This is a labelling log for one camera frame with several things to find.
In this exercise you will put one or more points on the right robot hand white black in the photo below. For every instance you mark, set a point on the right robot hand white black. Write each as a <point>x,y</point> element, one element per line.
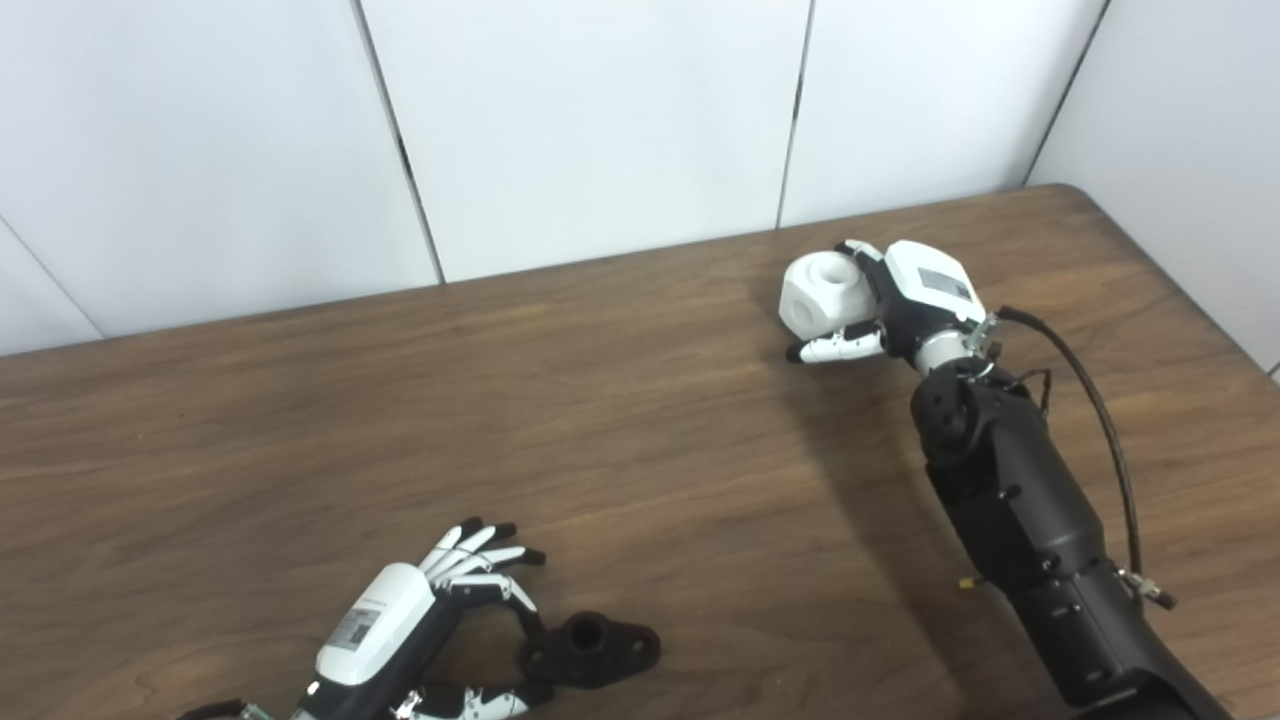
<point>925,295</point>

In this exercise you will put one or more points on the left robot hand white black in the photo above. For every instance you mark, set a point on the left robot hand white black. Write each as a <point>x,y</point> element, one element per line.
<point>375,625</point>

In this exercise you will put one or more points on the round white faceted piece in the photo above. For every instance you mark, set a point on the round white faceted piece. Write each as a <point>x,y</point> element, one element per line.
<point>825,290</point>

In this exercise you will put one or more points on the black flanged holder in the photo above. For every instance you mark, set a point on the black flanged holder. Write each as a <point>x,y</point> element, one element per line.
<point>595,650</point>

